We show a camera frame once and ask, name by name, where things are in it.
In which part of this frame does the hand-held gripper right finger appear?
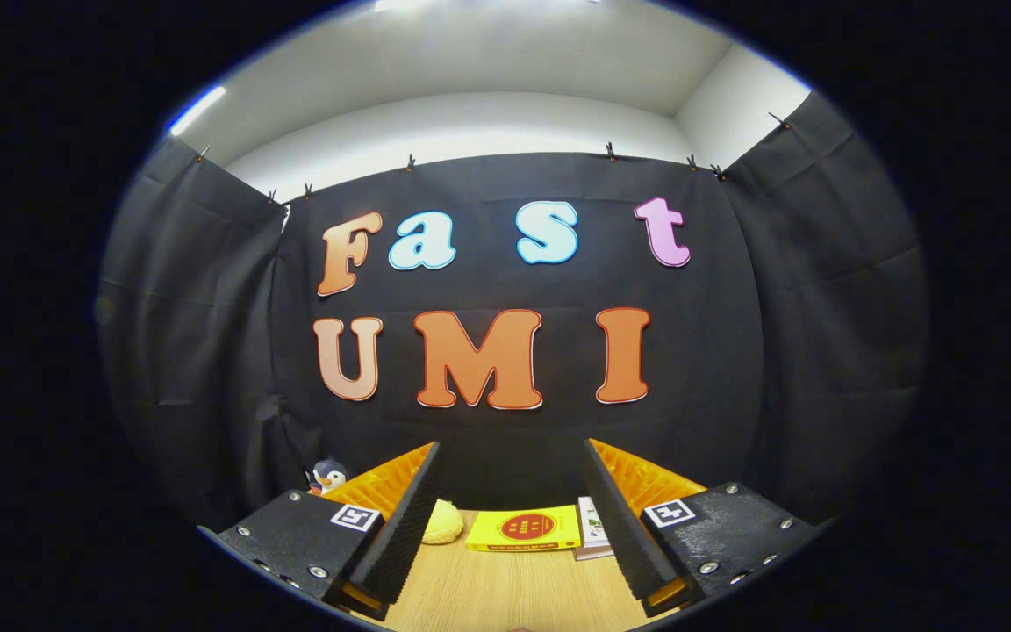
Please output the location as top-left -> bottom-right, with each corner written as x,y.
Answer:
582,438 -> 822,617

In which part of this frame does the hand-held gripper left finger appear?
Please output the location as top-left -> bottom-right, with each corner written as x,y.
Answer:
198,441 -> 442,620

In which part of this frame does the white illustrated cover book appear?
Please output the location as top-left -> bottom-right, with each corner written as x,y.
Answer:
577,496 -> 613,549

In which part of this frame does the yellow bread-shaped plush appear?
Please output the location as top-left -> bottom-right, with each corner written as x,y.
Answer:
422,499 -> 464,545

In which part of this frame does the penguin plush toy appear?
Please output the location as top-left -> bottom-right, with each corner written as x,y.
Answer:
308,458 -> 348,497

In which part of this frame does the yellow book with red circle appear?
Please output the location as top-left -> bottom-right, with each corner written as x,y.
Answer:
465,504 -> 583,553

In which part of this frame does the row of black clips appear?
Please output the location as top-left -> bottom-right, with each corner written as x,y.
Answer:
197,112 -> 792,201

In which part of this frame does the large ceiling light panel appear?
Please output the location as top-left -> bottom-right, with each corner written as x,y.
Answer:
374,0 -> 603,11

